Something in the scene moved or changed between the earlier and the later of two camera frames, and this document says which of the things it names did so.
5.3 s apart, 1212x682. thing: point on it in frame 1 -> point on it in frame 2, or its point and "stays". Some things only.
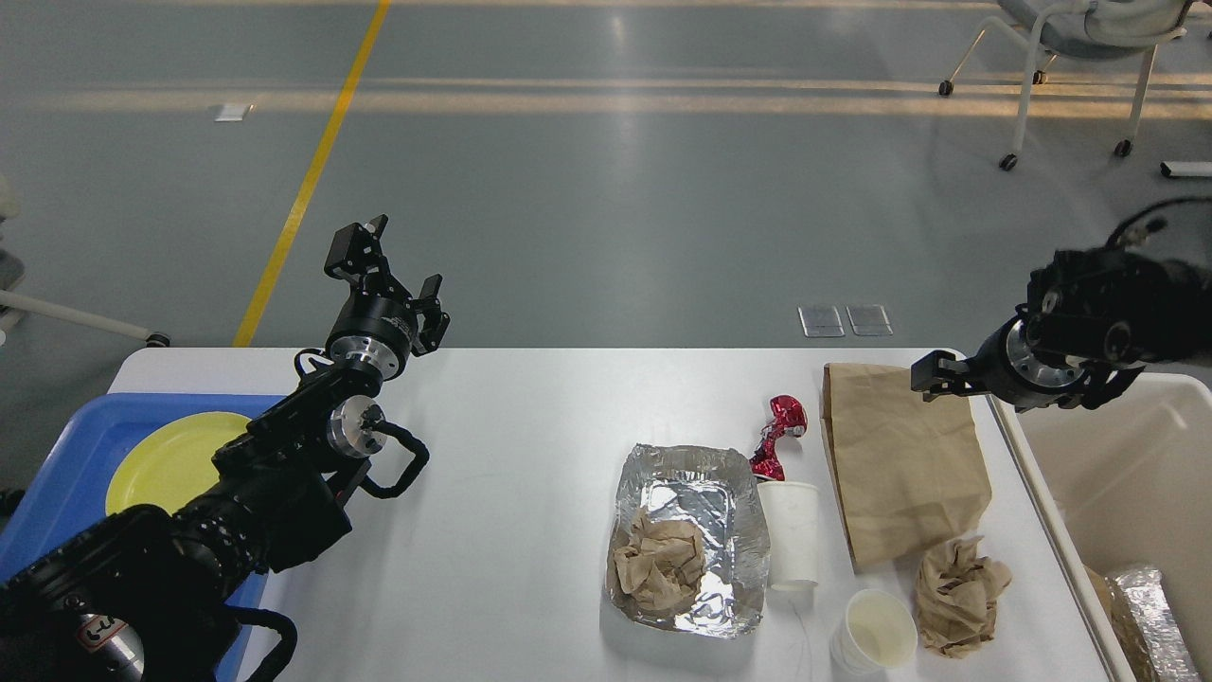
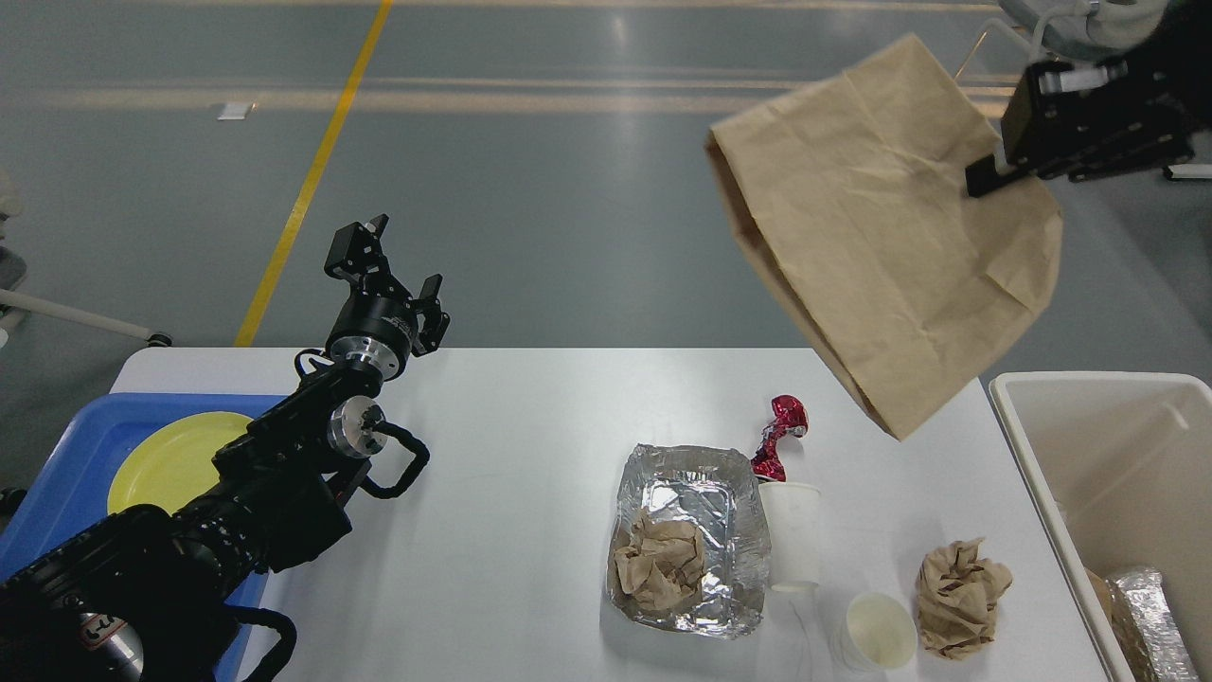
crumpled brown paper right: [957, 591] stays
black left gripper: [380, 328] stays
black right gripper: [1005, 367] -> [1069, 111]
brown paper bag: [903, 471] -> [851, 199]
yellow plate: [172, 461] stays
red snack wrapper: [788, 417] stays
